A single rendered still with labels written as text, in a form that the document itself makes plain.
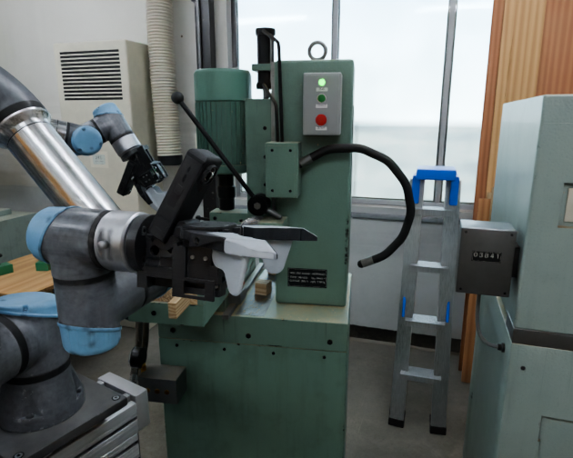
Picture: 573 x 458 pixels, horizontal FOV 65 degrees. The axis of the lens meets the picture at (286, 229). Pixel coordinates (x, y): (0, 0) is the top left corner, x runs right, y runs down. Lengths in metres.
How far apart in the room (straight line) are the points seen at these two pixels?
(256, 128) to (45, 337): 0.80
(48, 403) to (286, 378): 0.70
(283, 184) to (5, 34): 3.00
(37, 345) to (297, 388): 0.78
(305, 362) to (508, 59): 1.77
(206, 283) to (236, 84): 0.97
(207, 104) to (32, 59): 2.49
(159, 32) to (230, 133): 1.63
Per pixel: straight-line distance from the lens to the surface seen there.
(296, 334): 1.35
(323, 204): 1.33
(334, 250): 1.36
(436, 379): 2.17
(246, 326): 1.37
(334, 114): 1.24
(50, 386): 0.98
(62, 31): 3.61
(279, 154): 1.24
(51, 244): 0.62
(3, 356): 0.88
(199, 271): 0.51
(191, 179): 0.51
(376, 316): 2.90
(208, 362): 1.46
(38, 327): 0.92
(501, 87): 2.51
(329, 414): 1.47
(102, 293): 0.63
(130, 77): 2.91
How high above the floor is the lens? 1.37
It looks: 14 degrees down
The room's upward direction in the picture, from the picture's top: straight up
